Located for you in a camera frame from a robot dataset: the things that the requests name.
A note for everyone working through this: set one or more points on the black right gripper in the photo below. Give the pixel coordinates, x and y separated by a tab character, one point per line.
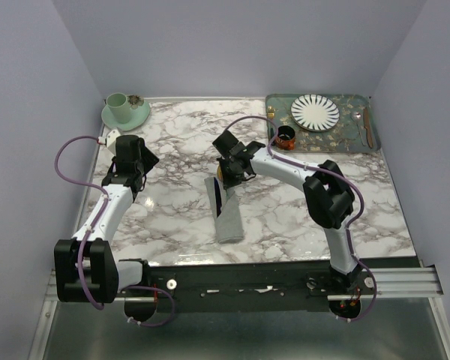
227	181

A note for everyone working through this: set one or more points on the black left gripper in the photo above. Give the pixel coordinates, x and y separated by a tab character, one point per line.
150	159

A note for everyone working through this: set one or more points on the gold spoon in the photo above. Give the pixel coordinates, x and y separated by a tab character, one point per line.
219	174

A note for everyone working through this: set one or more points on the blue handled utensil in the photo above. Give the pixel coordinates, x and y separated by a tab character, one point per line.
217	196

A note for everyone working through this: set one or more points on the grey woven cloth napkin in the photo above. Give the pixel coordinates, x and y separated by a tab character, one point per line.
228	226

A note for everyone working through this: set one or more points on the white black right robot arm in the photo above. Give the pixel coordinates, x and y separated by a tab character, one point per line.
329	198

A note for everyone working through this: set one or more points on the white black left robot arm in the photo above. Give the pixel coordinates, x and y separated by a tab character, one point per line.
85	269

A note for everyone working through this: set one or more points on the mint green floral plate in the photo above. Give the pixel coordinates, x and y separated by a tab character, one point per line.
139	109

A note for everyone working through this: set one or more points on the red black tea cup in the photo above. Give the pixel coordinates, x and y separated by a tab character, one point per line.
286	138

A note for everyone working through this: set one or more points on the mint green cup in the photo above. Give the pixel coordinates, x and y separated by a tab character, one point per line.
119	107

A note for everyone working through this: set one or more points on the white blue striped plate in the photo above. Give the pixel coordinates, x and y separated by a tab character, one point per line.
315	112

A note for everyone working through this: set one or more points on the teal floral serving tray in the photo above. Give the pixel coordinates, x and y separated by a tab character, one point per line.
342	138

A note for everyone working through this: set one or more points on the silver spoon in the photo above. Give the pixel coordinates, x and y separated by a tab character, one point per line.
357	118

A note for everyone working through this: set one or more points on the brown wooden knife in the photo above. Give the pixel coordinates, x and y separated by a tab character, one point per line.
367	127

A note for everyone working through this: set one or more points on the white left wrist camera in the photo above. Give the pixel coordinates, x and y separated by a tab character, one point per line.
109	141

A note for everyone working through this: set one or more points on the gold fork green handle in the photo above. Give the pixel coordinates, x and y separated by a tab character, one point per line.
272	127

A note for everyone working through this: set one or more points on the black metal base frame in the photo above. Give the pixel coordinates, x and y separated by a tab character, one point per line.
246	287

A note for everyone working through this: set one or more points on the aluminium extrusion rail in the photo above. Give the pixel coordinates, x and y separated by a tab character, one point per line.
392	283

